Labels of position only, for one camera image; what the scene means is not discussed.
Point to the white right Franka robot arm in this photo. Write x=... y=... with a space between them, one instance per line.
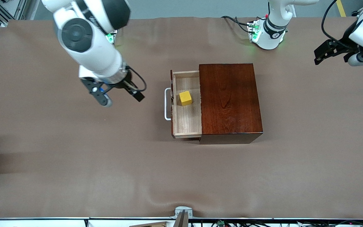
x=90 y=47

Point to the yellow cube block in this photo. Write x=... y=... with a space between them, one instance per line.
x=185 y=98

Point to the black floor foot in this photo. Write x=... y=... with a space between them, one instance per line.
x=353 y=13

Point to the grey metal clamp bracket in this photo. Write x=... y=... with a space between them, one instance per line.
x=181 y=209

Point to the light wooden board piece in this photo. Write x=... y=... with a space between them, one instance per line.
x=150 y=225

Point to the aluminium frame structure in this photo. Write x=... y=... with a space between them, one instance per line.
x=19 y=9

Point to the dark red wooden cabinet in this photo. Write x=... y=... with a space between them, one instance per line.
x=228 y=101

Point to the brown table cloth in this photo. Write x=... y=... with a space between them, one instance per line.
x=106 y=157

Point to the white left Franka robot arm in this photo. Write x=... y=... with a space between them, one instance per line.
x=271 y=30

